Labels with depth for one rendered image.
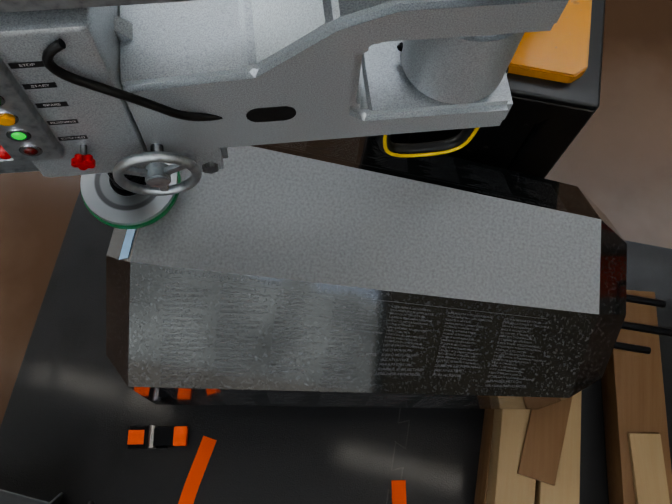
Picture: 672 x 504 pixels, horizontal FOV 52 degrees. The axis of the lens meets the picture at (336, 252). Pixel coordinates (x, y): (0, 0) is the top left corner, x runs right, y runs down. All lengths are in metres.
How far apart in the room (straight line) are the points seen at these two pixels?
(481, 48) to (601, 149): 1.78
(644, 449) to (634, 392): 0.18
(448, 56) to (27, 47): 0.61
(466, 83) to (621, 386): 1.47
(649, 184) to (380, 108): 1.78
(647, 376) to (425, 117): 1.46
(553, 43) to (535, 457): 1.17
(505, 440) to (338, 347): 0.73
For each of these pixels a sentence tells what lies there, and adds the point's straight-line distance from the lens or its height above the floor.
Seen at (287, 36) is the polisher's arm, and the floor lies 1.46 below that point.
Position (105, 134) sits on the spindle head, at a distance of 1.22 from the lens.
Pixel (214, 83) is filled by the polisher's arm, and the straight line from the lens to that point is 1.10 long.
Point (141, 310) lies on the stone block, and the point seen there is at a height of 0.75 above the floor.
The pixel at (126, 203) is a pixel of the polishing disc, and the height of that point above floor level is 0.90.
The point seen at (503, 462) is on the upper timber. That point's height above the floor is 0.24.
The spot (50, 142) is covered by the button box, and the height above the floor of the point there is 1.31.
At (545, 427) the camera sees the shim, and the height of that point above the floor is 0.26.
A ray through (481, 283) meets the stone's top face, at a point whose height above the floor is 0.84.
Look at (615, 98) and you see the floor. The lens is 3.01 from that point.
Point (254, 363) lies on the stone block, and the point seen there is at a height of 0.68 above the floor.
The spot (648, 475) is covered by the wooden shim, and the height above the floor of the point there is 0.14.
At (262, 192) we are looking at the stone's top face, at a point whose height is 0.84.
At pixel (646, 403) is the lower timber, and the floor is 0.13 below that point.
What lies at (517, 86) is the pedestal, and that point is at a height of 0.74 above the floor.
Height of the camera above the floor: 2.32
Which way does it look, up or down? 70 degrees down
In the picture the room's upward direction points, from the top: 8 degrees clockwise
